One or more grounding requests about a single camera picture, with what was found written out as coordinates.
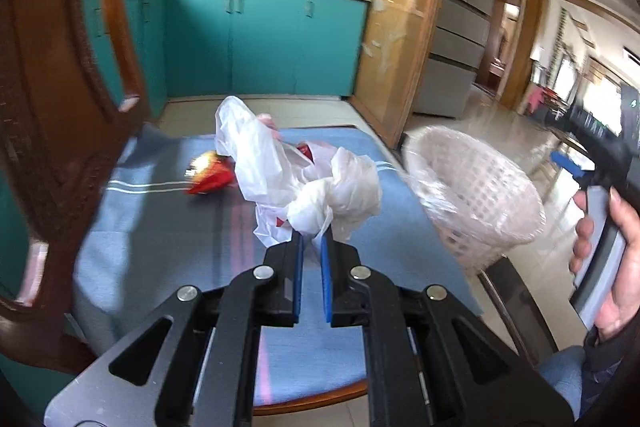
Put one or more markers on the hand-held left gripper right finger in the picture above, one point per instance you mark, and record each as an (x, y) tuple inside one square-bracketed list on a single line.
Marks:
[(326, 277)]

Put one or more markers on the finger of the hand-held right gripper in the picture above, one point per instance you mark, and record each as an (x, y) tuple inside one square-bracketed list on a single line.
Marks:
[(567, 162)]

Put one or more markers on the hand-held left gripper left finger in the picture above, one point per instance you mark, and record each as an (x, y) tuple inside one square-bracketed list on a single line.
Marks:
[(298, 277)]

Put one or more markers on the white plastic basket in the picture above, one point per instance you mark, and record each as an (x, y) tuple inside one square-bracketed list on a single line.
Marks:
[(480, 187)]

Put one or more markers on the white plastic bag red print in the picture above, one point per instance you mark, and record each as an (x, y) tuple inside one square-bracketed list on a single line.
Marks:
[(255, 157)]

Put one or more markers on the person's right forearm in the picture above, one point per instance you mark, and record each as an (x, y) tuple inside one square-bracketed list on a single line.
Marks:
[(607, 367)]

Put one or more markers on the person's right hand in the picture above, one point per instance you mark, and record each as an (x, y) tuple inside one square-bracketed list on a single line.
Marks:
[(622, 267)]

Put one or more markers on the dining table with chairs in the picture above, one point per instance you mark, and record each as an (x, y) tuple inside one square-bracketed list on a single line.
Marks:
[(555, 107)]

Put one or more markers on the pink cloth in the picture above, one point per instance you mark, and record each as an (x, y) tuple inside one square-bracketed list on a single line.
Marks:
[(536, 99)]

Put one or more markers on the black stool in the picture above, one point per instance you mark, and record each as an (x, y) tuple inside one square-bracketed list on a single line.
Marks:
[(520, 307)]

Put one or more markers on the green garland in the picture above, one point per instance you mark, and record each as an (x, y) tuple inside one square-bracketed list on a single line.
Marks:
[(559, 42)]

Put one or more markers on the person's jeans leg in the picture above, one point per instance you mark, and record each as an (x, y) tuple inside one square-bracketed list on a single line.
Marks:
[(565, 377)]

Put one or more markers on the red gold snack wrapper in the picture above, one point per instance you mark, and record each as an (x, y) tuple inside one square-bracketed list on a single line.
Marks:
[(212, 179)]

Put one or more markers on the clear plastic liner bag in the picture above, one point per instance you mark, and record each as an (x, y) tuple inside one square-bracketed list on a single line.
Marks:
[(435, 204)]

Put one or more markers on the blue striped seat cushion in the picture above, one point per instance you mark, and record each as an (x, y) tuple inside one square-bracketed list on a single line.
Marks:
[(165, 232)]

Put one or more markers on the grey refrigerator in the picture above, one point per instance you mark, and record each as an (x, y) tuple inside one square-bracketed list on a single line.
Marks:
[(455, 32)]

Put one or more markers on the wooden glass door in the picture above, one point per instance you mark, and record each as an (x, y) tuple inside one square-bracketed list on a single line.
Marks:
[(395, 57)]

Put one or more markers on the teal kitchen cabinets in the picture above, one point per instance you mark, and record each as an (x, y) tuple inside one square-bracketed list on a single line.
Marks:
[(260, 47)]

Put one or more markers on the brown wooden chair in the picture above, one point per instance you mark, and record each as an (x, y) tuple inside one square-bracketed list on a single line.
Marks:
[(45, 107)]

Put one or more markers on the wooden doorway frame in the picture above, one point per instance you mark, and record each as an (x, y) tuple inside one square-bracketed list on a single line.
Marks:
[(517, 52)]

